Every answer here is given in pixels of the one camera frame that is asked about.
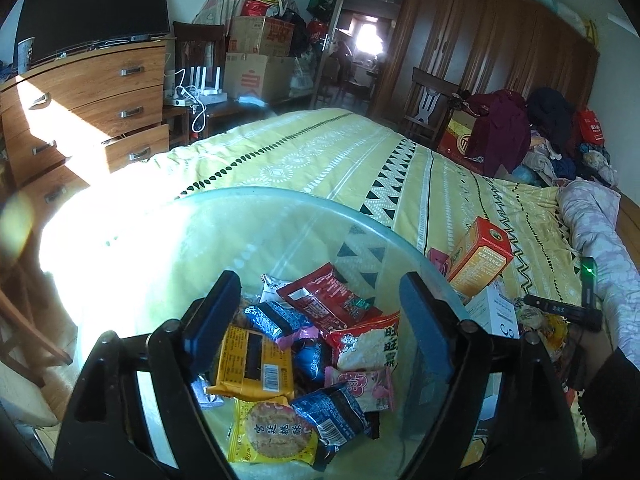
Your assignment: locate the light wooden chair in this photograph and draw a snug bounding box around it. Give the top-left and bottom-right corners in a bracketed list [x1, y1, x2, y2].
[0, 260, 76, 426]

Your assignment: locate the red flat box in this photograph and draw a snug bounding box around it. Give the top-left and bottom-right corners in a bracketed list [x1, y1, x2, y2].
[427, 247, 452, 277]

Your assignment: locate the cardboard box with red print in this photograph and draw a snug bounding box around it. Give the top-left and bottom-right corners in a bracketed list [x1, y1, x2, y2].
[227, 16, 297, 58]

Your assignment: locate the round tabletop with striped cloth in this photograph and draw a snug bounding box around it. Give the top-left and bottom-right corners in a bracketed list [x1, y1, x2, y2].
[192, 0, 301, 26]

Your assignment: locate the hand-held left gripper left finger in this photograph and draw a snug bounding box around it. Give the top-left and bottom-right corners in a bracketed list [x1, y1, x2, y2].
[52, 270, 242, 480]

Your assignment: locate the red tote bag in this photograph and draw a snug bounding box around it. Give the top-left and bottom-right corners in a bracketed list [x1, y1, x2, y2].
[577, 108, 610, 147]

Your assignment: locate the clear glass bowl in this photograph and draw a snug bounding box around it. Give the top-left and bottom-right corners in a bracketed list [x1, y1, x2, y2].
[40, 186, 501, 480]

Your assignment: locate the dark wooden chair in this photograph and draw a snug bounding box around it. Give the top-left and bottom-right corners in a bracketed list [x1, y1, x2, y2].
[172, 21, 227, 91]

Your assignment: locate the white power cable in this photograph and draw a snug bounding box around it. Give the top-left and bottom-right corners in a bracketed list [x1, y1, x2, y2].
[187, 92, 208, 137]

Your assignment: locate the large cardboard box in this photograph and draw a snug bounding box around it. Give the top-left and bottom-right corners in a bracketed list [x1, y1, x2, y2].
[223, 52, 297, 102]

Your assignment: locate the pile of clothes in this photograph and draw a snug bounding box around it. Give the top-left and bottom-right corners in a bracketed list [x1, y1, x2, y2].
[520, 86, 621, 188]

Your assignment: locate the red hanging bag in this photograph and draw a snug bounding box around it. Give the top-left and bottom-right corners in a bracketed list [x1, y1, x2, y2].
[306, 19, 331, 48]

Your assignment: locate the wooden dresser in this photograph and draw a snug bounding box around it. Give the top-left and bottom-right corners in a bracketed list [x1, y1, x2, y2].
[0, 39, 172, 211]

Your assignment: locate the dark blue snack packet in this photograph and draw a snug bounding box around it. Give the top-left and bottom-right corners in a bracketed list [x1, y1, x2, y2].
[291, 382, 372, 454]

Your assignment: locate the pink snack packet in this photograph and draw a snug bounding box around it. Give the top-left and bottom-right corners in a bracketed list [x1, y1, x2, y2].
[324, 366, 394, 413]

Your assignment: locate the white box with text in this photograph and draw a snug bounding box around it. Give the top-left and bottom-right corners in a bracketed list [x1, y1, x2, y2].
[467, 284, 520, 341]

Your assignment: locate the black television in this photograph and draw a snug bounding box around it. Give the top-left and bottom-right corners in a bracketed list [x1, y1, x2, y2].
[15, 0, 170, 63]

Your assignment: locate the patterned cup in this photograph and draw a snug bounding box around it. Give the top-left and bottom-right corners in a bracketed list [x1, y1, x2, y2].
[17, 36, 37, 75]

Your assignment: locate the small white snack packet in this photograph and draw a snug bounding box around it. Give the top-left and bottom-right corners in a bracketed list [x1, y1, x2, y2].
[260, 274, 292, 303]

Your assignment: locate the wooden bed headboard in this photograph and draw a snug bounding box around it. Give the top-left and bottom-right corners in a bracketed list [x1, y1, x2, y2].
[617, 192, 640, 271]

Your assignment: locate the wooden wardrobe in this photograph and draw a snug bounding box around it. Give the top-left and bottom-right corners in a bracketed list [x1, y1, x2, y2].
[370, 0, 601, 138]

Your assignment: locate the green shopping bag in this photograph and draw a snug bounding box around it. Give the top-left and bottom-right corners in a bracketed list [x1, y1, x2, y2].
[306, 0, 342, 18]

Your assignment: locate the red snack packet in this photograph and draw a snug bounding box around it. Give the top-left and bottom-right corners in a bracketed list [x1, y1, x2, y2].
[276, 262, 384, 334]

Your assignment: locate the person's right forearm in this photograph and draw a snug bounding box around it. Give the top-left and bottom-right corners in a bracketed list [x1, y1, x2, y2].
[582, 332, 640, 461]

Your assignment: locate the maroon garment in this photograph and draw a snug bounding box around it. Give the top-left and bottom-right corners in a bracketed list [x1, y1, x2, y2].
[467, 89, 532, 179]

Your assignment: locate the white router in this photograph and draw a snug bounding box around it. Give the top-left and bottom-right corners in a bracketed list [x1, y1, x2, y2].
[175, 65, 230, 108]

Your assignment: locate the pile of assorted snacks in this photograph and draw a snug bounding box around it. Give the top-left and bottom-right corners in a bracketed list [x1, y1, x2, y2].
[515, 305, 573, 366]

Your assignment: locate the wooden chair with white back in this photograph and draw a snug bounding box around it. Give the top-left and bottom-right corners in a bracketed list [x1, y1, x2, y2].
[401, 66, 462, 148]

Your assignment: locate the white red rice cracker packet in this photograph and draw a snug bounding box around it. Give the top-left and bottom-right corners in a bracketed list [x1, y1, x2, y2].
[326, 312, 402, 372]

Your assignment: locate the orange carton box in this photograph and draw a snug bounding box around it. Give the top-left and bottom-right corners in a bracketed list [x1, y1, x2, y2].
[446, 216, 515, 302]

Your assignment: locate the small dark desk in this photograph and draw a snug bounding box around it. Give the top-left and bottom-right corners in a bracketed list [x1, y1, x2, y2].
[165, 97, 273, 136]

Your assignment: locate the red plastic bag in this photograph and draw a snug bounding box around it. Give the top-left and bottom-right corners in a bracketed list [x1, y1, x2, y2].
[242, 0, 282, 18]

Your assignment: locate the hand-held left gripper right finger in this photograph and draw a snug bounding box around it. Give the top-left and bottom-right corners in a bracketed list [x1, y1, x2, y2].
[400, 272, 586, 480]

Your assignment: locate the red yellow gift box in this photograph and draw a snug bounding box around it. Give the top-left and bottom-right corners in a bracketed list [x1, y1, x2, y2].
[437, 109, 493, 173]

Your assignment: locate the orange yellow barcode packet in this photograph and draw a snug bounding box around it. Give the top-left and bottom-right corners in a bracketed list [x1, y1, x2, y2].
[206, 325, 297, 402]

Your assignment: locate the white pink quilt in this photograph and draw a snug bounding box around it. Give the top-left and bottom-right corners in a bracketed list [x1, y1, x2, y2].
[557, 180, 640, 311]

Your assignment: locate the yellow pastry snack packet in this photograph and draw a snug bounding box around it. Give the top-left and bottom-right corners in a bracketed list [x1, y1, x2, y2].
[227, 397, 319, 466]

